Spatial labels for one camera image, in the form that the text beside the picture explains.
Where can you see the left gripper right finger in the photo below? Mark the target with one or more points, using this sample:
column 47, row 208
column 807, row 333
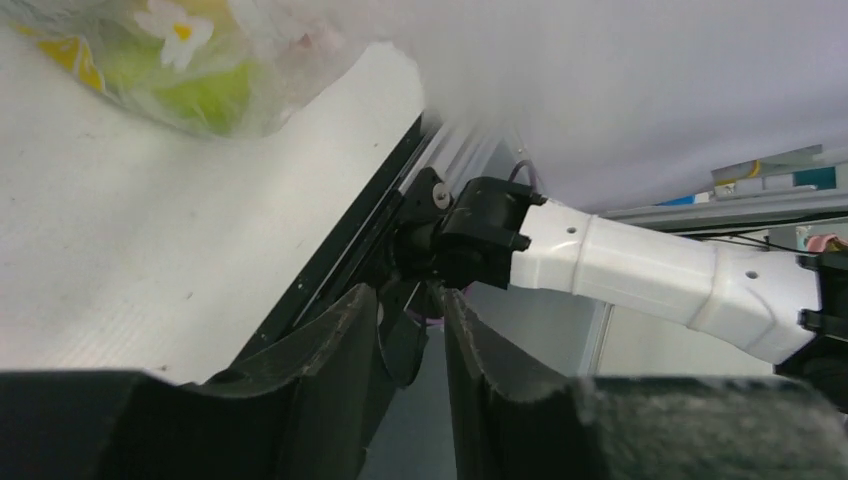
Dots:
column 513, row 417

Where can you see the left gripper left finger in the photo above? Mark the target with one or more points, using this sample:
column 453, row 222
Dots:
column 292, row 411

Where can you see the clear plastic bag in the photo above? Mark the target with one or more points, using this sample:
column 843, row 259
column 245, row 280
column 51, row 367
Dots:
column 301, row 47

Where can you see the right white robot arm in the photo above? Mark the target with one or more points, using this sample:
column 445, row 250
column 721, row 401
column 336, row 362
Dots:
column 786, row 309

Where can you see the green fake fruit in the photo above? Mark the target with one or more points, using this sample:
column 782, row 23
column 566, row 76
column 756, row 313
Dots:
column 207, row 101

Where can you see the aluminium frame rail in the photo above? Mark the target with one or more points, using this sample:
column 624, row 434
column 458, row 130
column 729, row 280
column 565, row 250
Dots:
column 777, row 208

